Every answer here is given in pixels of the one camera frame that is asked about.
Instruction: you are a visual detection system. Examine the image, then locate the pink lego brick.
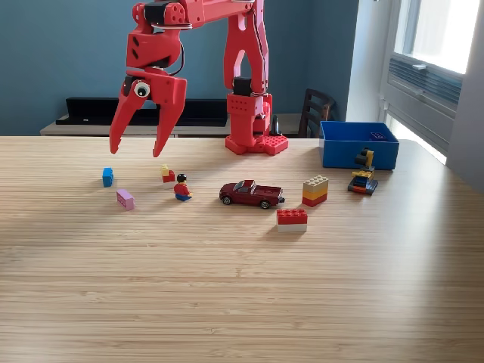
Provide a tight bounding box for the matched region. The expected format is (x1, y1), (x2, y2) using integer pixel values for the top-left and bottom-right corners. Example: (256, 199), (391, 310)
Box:
(116, 188), (136, 212)

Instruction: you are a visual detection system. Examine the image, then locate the blue plastic bin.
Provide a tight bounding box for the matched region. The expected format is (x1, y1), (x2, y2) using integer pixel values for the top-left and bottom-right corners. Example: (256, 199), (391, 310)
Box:
(318, 120), (401, 171)

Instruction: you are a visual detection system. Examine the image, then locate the pale wooden sideboard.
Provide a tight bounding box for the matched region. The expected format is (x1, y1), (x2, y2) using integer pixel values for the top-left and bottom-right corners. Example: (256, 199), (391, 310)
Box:
(39, 113), (303, 138)

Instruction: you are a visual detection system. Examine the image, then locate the yellow red white brick stack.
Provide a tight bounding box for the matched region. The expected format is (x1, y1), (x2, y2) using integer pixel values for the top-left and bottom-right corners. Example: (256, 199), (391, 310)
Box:
(160, 163), (176, 189)

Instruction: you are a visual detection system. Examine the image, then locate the toy figure red shirt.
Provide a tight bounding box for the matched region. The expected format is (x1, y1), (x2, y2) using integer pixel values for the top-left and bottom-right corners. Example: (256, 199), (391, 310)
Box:
(173, 173), (194, 203)

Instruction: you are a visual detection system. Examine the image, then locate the dark red toy car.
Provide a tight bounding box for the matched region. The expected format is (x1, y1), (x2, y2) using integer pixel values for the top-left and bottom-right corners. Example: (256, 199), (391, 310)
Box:
(219, 179), (286, 210)

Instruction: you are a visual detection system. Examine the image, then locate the dark wooden chair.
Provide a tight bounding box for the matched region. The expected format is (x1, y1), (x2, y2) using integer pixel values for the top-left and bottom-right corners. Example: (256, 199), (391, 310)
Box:
(297, 88), (337, 139)

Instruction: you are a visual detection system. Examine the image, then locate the tan orange red brick stack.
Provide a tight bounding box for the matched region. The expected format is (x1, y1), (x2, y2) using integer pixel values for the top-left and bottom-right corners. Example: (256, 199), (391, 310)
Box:
(301, 174), (330, 208)

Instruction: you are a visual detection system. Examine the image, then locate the small yellow toy digger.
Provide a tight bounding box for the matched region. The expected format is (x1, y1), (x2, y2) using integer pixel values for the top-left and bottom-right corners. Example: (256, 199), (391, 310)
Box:
(347, 147), (380, 197)

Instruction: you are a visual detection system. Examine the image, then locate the grey vent unit under window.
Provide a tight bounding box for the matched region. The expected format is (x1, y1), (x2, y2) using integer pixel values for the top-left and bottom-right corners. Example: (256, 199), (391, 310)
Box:
(382, 52), (465, 154)

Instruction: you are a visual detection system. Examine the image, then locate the bright window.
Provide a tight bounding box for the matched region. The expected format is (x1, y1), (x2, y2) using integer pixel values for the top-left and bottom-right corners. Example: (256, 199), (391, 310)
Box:
(392, 0), (484, 75)

